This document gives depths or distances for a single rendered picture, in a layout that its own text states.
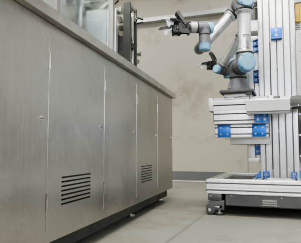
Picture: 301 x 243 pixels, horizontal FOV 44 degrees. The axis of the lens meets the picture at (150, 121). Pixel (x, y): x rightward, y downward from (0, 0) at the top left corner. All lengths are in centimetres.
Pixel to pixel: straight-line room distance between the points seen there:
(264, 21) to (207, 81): 270
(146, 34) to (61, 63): 452
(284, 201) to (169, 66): 361
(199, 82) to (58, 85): 420
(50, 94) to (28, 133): 19
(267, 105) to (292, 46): 56
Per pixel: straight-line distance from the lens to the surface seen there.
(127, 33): 264
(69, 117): 145
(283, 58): 281
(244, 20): 259
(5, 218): 116
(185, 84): 552
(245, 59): 248
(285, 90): 277
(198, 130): 540
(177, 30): 248
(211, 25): 252
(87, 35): 159
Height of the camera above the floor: 41
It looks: 5 degrees up
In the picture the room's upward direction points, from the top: straight up
